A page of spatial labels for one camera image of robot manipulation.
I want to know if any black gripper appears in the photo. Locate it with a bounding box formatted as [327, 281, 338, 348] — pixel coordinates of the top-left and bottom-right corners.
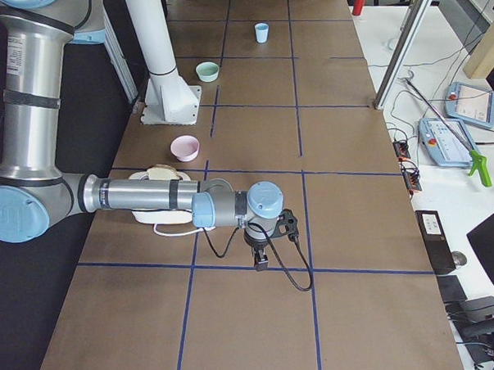
[244, 223, 271, 272]

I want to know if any light blue cup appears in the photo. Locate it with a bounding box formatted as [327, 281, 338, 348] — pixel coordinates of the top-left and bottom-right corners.
[254, 23, 269, 43]

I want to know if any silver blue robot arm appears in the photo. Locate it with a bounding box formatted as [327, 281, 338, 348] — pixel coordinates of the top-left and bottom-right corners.
[0, 0, 285, 270]

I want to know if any white toaster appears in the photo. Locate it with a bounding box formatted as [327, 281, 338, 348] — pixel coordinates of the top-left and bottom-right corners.
[129, 170, 192, 225]

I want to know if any bread slice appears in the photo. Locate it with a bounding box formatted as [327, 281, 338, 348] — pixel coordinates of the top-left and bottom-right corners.
[147, 164, 179, 181]

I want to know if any pink bowl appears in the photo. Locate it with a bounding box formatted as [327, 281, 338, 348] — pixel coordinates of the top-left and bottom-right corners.
[170, 135, 200, 162]

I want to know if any orange black connector board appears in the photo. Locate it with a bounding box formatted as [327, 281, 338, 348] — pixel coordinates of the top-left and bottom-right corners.
[392, 140, 422, 196]

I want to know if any black box with label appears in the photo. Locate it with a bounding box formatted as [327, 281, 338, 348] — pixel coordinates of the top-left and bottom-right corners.
[415, 210, 455, 275]

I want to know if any mint green bowl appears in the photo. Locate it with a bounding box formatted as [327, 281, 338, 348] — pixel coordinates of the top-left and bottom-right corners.
[195, 61, 220, 83]

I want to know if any teach pendant near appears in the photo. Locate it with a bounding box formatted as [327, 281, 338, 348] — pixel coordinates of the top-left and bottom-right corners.
[418, 118, 473, 169]

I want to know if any teach pendant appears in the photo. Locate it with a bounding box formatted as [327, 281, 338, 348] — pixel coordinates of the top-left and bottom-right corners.
[418, 118, 473, 169]
[444, 82, 494, 129]

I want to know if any teach pendant far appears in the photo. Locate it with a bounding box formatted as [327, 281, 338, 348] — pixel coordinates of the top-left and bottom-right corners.
[444, 82, 494, 129]

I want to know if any black camera cable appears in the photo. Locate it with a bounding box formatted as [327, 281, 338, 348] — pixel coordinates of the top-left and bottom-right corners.
[202, 221, 315, 296]

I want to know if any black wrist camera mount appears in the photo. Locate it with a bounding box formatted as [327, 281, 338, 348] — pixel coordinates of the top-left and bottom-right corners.
[271, 209, 299, 242]

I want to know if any white power cord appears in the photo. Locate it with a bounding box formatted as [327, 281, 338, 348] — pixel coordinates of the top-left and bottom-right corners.
[152, 221, 215, 238]

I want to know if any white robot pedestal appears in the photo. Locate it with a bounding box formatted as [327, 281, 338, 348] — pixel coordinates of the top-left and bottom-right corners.
[125, 0, 202, 125]

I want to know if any green handled reacher tool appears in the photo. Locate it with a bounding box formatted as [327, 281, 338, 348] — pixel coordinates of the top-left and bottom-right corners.
[401, 71, 492, 187]

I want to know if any aluminium frame post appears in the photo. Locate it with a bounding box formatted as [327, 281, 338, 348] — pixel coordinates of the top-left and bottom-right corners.
[373, 0, 432, 111]

